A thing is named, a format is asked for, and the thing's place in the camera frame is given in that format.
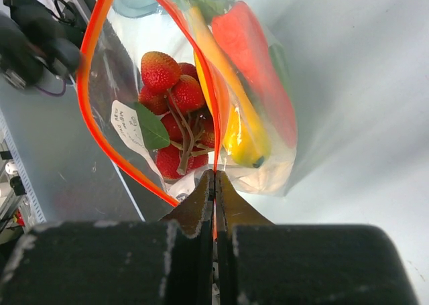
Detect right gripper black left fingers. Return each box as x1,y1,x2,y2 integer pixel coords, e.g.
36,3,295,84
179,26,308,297
1,170,215,304

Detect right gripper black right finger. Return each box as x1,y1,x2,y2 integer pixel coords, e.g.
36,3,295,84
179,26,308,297
214,172,418,304

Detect yellow banana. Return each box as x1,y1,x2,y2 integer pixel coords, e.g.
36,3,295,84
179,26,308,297
187,6,271,168

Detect red cherry bunch with leaf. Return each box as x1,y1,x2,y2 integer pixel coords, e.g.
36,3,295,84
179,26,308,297
137,51,215,182

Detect clear zip bag red zipper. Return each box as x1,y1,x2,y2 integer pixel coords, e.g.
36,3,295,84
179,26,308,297
77,0,298,206

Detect red orange carrot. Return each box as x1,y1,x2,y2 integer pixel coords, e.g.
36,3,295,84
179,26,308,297
211,1,298,148

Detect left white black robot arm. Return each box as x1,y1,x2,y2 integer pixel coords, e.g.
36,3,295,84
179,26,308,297
1,0,86,91

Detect white slotted cable duct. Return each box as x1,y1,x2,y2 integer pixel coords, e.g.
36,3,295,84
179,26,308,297
1,113,46,228

